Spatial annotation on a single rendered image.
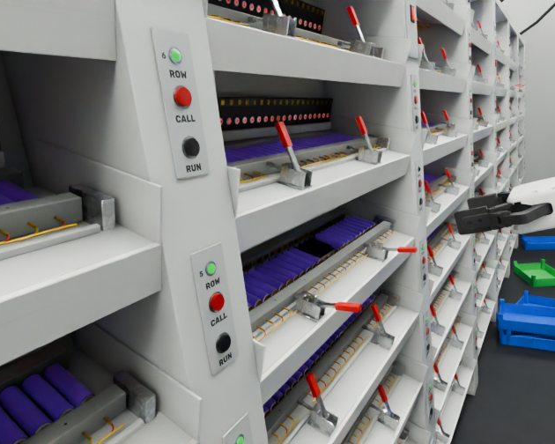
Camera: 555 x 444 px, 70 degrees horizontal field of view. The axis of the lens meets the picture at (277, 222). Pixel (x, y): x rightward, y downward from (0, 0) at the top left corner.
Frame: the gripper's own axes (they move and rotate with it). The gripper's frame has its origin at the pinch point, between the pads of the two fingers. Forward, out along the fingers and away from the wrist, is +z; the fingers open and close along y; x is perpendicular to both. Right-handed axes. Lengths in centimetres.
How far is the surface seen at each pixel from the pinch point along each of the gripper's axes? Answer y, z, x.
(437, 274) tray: 55, 24, -26
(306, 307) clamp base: -15.3, 21.1, -6.0
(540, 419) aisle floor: 95, 15, -100
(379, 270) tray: 7.4, 19.2, -8.7
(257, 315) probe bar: -23.1, 23.2, -3.7
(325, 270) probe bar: -4.6, 23.0, -4.1
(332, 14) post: 30, 24, 46
